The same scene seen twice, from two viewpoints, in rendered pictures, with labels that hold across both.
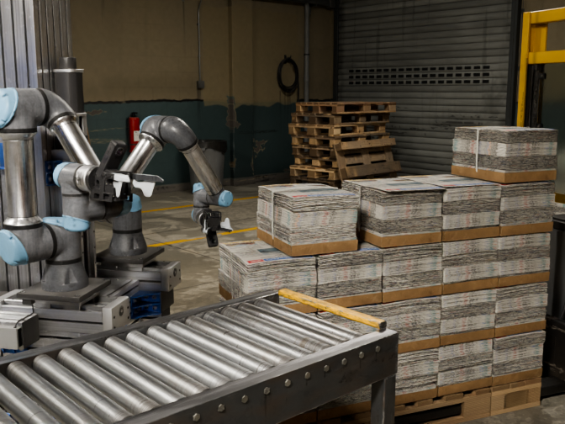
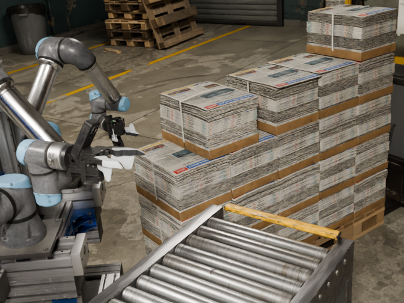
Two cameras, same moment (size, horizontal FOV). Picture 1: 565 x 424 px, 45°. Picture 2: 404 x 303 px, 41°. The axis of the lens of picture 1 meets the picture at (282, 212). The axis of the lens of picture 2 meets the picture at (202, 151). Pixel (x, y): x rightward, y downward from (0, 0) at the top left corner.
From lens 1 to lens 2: 72 cm
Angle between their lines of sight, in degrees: 18
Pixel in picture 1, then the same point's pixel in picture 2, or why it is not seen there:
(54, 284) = (18, 241)
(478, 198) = (343, 78)
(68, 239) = (24, 198)
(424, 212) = (305, 98)
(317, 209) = (226, 115)
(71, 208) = (44, 186)
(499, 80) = not seen: outside the picture
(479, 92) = not seen: outside the picture
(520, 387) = (371, 214)
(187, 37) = not seen: outside the picture
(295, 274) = (213, 174)
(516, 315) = (369, 163)
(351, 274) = (255, 162)
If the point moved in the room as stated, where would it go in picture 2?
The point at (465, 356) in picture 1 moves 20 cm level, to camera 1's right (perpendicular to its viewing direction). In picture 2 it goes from (336, 202) to (369, 196)
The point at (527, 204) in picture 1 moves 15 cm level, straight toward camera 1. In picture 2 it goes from (376, 74) to (382, 82)
